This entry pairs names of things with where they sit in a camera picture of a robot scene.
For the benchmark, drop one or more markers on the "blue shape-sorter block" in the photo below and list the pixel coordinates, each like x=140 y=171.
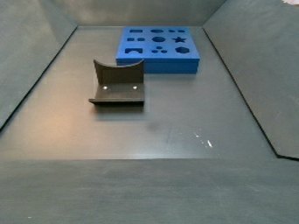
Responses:
x=163 y=46

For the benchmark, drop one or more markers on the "black curved holder stand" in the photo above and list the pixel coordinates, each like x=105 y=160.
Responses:
x=120 y=83

